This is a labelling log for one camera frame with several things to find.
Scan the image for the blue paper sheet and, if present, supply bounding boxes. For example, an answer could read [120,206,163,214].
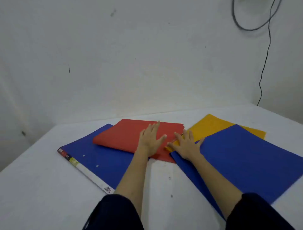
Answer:
[170,124,303,221]

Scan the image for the person's right forearm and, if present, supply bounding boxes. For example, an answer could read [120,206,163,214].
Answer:
[187,154,243,219]

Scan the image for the person's right hand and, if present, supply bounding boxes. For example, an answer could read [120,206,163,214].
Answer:
[167,129,205,162]

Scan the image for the dark sleeve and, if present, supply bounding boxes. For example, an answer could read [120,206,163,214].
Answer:
[225,193,296,230]
[82,194,145,230]

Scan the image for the blue folder with white spine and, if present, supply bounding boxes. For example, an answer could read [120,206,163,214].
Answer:
[57,123,142,195]

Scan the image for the dark right sleeve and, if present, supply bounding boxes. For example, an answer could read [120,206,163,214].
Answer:
[225,193,296,230]

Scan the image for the grey looped cable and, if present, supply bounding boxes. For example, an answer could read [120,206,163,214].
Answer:
[232,0,282,32]

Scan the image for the thin black cable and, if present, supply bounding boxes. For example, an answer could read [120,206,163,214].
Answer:
[257,0,276,106]

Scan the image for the red paper sheets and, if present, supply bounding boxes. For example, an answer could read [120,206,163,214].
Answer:
[92,119,185,164]

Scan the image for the person's left forearm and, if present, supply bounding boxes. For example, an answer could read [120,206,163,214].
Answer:
[115,150,154,219]

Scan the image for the dark left sleeve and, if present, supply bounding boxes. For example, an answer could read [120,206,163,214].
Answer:
[82,194,145,230]

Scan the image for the yellow paper sheet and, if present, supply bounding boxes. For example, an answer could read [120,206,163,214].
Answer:
[165,114,266,152]

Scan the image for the person's left hand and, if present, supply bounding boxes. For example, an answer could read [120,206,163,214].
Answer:
[137,121,167,158]

